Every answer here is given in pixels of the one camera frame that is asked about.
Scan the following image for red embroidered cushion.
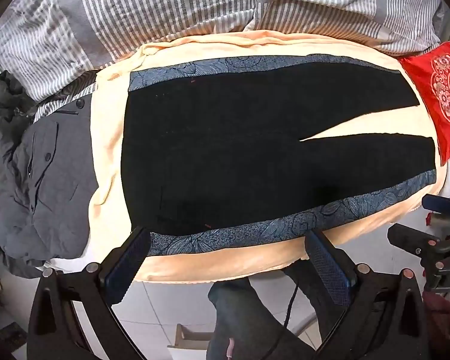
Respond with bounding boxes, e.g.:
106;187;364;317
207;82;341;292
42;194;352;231
397;41;450;166

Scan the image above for grey jacket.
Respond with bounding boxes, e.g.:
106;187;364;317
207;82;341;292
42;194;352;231
0;97;100;279

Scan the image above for person's grey trousers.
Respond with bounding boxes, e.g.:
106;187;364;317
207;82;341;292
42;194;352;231
206;260;346;360

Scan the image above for black cable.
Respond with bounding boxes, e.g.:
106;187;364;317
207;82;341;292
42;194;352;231
282;280;301;331

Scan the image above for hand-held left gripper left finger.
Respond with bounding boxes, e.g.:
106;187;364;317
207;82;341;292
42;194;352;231
28;227;152;360

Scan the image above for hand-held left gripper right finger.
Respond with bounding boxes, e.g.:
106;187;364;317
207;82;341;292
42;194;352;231
305;229;430;360

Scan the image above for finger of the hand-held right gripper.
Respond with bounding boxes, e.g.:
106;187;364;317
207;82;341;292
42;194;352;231
422;193;450;227
387;223;450;267

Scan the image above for wooden frame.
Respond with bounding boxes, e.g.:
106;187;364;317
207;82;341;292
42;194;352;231
167;322;214;349

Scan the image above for peach blanket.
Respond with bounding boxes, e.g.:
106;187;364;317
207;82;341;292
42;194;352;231
88;30;450;284

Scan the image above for dark green cloth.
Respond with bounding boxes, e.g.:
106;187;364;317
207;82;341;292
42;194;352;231
0;70;39;121

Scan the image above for black pants with blue stripe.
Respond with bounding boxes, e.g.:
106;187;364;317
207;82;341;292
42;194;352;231
121;55;437;257

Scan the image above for grey striped duvet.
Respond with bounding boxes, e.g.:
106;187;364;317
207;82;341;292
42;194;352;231
0;0;448;121

